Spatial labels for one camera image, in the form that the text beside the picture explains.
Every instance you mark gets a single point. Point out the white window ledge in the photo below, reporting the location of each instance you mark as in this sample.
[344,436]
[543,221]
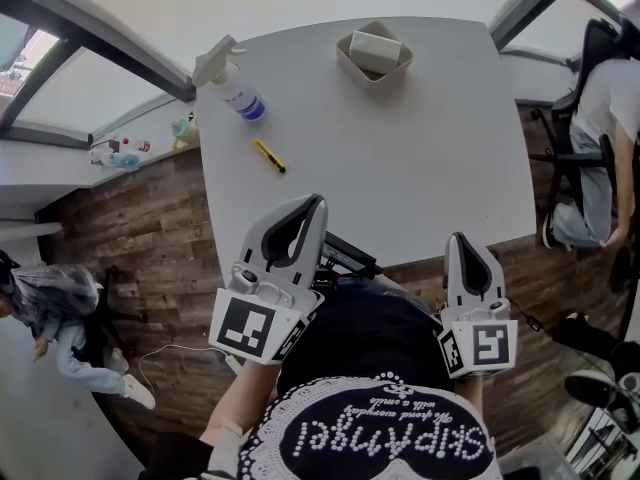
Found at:
[45,178]

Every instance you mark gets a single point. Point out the black chest-mounted device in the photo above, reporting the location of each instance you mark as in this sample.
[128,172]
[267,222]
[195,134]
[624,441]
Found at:
[350,255]

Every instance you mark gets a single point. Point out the light grey table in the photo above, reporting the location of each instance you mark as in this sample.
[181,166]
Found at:
[400,168]

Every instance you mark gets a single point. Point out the black round object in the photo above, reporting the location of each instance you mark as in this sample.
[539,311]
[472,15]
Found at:
[590,393]

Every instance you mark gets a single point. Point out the yellow utility knife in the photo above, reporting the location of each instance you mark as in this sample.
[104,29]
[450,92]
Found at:
[268,155]

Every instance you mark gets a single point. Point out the black bag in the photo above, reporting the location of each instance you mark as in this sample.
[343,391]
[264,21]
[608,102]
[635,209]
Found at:
[580,335]

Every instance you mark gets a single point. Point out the white rectangular block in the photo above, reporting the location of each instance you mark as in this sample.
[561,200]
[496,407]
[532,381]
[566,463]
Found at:
[375,50]

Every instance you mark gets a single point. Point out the person's legs in blue jeans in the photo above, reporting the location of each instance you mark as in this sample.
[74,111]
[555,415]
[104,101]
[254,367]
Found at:
[365,285]

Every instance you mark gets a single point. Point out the blue wipes pack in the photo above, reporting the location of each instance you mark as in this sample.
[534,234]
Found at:
[122,159]

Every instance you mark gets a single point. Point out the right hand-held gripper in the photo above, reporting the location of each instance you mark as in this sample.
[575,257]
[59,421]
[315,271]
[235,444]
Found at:
[490,348]

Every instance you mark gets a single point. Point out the red-capped plastic bottle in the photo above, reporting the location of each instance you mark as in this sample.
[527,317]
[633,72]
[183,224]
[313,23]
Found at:
[140,144]

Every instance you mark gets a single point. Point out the beige square tray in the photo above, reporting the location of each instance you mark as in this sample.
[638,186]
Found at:
[380,80]

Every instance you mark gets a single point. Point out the person's white left sleeve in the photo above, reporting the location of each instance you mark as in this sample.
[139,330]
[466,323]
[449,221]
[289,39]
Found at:
[227,443]

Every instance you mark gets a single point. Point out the person's left forearm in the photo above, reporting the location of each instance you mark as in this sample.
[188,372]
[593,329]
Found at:
[240,398]

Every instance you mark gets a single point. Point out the person's right forearm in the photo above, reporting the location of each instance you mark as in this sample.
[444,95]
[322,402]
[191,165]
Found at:
[470,393]

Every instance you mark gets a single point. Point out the white spray bottle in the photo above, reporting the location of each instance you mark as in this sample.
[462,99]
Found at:
[240,95]

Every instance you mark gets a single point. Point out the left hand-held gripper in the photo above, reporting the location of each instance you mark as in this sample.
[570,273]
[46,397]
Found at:
[245,325]

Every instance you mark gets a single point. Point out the green and yellow cup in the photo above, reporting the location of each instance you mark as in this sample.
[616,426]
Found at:
[182,129]

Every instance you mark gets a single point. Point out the person's black printed top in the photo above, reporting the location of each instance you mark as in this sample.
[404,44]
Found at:
[360,338]

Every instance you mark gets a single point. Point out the dark-framed window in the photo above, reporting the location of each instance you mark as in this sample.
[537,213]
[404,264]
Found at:
[130,60]

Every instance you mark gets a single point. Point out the white power adapter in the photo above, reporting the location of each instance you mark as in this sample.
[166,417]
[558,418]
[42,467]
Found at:
[233,363]

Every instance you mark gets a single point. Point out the black office chair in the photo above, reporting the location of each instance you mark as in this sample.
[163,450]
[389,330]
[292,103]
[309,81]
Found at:
[107,293]
[595,48]

